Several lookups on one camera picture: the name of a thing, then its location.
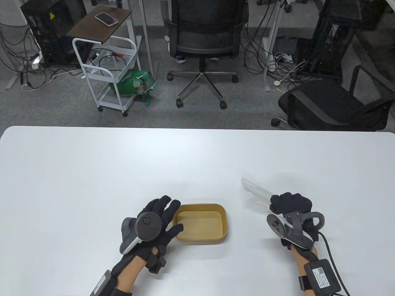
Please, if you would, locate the person's left hand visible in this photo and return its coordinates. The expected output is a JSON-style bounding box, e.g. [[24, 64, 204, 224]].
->
[[111, 195, 184, 277]]

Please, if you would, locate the person's right hand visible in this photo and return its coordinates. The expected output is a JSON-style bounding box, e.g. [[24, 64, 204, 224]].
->
[[270, 192, 319, 259]]

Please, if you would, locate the clear plastic takeout lid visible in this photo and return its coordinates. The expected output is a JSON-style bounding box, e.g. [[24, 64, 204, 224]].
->
[[241, 178, 275, 214]]

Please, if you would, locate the brown takeout box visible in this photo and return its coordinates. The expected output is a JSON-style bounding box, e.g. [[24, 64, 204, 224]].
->
[[172, 203, 228, 245]]

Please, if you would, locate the person's left forearm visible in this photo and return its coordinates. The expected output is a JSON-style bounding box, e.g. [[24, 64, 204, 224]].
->
[[116, 258, 147, 293]]

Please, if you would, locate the person's right forearm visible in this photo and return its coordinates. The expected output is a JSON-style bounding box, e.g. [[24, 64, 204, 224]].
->
[[292, 247, 319, 279]]

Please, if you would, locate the grey left hand controller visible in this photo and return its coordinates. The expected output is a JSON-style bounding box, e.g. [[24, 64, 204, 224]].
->
[[120, 213, 161, 255]]

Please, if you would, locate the grey hand controller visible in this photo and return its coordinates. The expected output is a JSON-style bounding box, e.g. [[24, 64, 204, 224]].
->
[[120, 213, 161, 255], [267, 211, 325, 249]]

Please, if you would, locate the grey right hand controller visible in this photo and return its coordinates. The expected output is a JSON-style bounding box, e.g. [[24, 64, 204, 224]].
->
[[267, 211, 325, 249]]

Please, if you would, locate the black armrest office chair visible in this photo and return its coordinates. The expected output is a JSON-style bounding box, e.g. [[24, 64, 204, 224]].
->
[[271, 65, 395, 132]]

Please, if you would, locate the green bag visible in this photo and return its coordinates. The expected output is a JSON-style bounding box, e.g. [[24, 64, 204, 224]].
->
[[109, 70, 156, 107]]

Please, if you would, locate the white rolling cart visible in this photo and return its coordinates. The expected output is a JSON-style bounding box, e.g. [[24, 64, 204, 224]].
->
[[72, 35, 138, 117]]

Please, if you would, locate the white desk leg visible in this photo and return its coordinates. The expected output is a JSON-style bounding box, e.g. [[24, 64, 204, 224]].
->
[[139, 0, 158, 78], [263, 0, 289, 92]]

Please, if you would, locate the black mesh office chair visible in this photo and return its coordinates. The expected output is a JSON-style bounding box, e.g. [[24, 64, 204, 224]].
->
[[164, 0, 249, 109]]

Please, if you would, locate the brown side table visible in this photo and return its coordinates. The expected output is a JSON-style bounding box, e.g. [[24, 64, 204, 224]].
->
[[67, 7, 141, 71]]

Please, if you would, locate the smartphone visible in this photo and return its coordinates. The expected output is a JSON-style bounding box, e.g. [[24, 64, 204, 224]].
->
[[95, 12, 119, 27]]

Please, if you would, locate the black computer tower yellow sticker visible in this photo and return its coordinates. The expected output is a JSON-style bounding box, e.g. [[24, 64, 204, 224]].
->
[[20, 0, 93, 67]]

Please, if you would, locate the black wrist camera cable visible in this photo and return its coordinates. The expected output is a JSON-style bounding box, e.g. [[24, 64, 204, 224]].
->
[[318, 233, 352, 296]]

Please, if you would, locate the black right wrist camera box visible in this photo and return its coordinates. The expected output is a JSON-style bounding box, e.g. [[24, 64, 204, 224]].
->
[[304, 259, 341, 295]]

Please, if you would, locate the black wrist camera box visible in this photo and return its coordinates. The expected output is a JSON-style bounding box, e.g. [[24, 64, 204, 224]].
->
[[304, 259, 341, 295], [90, 270, 116, 296]]

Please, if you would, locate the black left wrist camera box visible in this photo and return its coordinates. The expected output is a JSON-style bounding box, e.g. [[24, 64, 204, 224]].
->
[[90, 270, 116, 296]]

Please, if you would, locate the bundle of black floor cables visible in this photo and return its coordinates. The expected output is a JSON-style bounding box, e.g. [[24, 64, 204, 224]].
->
[[0, 22, 84, 91], [242, 9, 324, 90]]

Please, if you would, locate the black coiled cable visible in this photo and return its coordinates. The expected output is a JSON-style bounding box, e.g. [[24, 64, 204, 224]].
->
[[89, 48, 128, 76]]

